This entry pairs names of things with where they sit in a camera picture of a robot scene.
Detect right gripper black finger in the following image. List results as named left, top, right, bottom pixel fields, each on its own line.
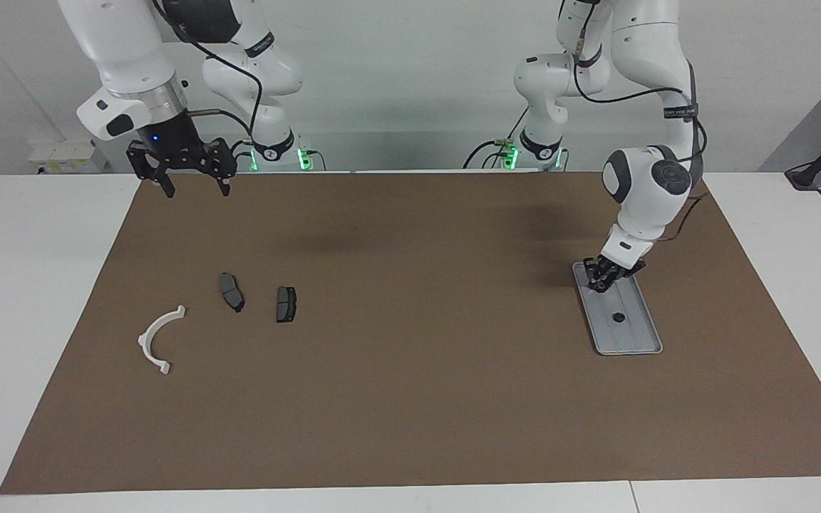
left=128, top=141, right=176, bottom=198
left=198, top=138, right=237, bottom=196

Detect rectangular silver metal tray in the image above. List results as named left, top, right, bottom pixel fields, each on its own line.
left=572, top=261, right=663, bottom=356

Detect dark grey curved brake pad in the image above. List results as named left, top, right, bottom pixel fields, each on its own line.
left=219, top=272, right=245, bottom=314

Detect dark grey rectangular brake pad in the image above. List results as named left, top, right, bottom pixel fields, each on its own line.
left=276, top=286, right=299, bottom=323

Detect brown table mat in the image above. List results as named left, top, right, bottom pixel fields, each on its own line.
left=0, top=171, right=821, bottom=494

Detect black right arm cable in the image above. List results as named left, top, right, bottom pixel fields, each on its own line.
left=150, top=0, right=265, bottom=143

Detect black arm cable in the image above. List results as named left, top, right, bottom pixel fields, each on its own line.
left=150, top=0, right=265, bottom=143
left=573, top=0, right=711, bottom=243

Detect black left base cables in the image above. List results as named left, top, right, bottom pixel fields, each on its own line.
left=463, top=107, right=529, bottom=170

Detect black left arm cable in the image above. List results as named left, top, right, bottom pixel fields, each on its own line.
left=573, top=0, right=711, bottom=243

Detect white curved plastic bracket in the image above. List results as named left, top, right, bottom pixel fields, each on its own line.
left=138, top=305, right=187, bottom=375

